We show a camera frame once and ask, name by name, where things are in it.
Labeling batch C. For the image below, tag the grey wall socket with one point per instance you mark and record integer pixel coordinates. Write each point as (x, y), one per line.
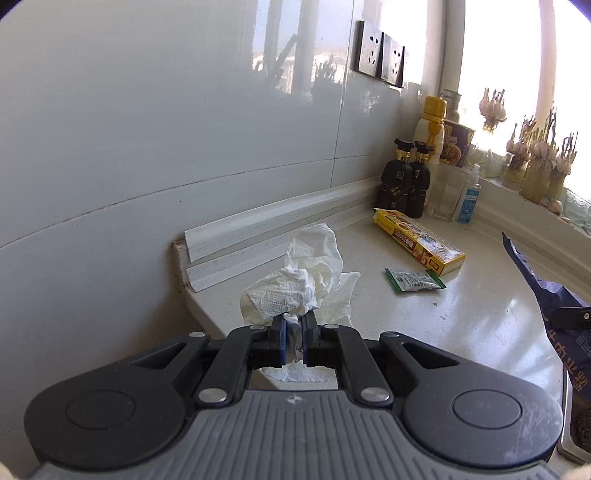
(367, 48)
(392, 60)

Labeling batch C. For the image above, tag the smooth white napkin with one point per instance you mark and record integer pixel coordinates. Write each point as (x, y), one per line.
(323, 258)

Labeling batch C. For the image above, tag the dark blue snack packet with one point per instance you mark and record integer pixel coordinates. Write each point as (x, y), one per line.
(535, 277)

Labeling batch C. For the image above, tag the embossed paper tissue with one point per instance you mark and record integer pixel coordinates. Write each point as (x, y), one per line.
(281, 290)

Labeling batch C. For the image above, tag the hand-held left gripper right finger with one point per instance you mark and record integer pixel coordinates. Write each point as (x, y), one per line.
(310, 339)

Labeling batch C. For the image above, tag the narrow grey wall switch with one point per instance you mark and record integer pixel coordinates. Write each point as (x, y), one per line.
(406, 68)

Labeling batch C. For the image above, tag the small blue spray bottle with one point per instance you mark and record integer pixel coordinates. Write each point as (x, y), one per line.
(468, 201)

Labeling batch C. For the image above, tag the loose garlic bulb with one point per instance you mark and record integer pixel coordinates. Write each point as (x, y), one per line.
(553, 205)

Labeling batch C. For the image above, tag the yellow cardboard box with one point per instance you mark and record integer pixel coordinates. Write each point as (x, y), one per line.
(415, 235)

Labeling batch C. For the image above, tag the hanging garlic bunch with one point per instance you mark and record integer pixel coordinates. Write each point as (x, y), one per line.
(493, 108)

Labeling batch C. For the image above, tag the dark bottle with gold cap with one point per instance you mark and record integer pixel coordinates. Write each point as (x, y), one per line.
(396, 182)
(420, 184)

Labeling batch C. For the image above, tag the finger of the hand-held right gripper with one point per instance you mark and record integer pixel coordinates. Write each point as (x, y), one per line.
(572, 318)

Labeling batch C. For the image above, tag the metal flask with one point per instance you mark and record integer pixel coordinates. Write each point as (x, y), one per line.
(451, 104)

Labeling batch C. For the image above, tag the white bottle with yellow cap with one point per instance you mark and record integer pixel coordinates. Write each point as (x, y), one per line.
(431, 129)

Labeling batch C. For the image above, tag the clear glass jar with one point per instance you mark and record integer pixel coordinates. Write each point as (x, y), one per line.
(577, 207)

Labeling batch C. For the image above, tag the white trim strip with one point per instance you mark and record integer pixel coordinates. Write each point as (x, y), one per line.
(277, 217)
(258, 263)

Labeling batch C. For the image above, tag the clear drinking glass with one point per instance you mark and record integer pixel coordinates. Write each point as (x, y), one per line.
(442, 203)

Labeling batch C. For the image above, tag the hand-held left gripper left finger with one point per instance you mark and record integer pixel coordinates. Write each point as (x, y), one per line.
(277, 339)

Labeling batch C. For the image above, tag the small clear glass container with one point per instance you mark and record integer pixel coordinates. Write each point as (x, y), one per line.
(490, 164)

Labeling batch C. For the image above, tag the jar of sprouting garlic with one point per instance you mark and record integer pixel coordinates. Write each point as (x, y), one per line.
(535, 182)
(515, 170)
(565, 161)

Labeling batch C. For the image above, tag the window frame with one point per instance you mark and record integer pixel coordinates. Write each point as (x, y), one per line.
(547, 69)

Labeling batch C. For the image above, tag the green sachet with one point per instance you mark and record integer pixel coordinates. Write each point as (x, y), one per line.
(415, 280)

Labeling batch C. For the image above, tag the purple instant noodle cup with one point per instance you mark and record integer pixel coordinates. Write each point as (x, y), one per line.
(457, 145)

